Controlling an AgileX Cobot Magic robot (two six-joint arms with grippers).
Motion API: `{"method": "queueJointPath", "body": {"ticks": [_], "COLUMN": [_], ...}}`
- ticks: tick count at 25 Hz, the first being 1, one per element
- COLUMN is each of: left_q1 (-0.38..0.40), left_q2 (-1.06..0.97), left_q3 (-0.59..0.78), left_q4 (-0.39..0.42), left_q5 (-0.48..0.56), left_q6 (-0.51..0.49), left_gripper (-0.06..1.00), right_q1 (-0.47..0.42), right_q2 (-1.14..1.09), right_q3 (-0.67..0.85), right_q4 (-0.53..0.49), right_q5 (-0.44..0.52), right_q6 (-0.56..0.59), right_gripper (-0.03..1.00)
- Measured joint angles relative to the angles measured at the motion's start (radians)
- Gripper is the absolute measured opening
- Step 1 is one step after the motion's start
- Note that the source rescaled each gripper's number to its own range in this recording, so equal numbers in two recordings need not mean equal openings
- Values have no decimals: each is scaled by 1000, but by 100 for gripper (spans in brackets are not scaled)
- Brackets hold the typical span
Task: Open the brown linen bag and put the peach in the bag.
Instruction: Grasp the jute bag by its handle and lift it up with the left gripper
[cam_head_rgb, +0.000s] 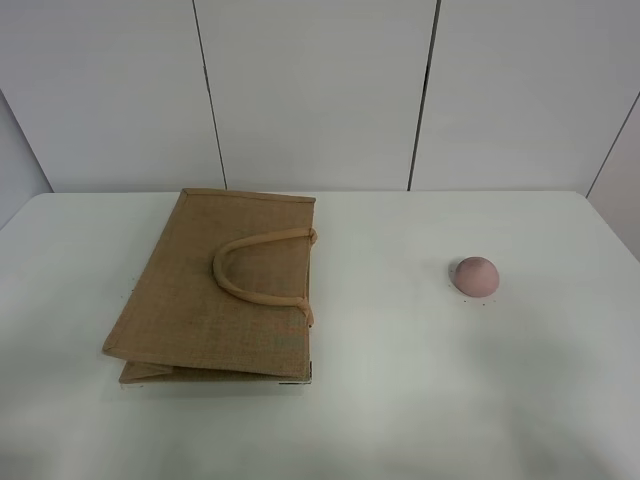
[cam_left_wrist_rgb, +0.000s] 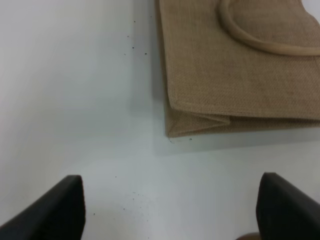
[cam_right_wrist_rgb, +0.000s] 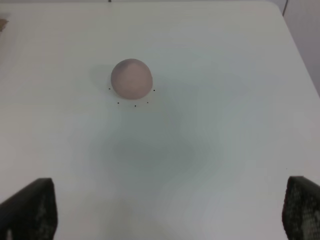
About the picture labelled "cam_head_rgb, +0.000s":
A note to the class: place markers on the brown linen tote bag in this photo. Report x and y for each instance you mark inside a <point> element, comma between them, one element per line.
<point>224,295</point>

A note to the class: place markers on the pink peach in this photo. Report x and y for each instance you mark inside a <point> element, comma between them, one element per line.
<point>475,277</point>

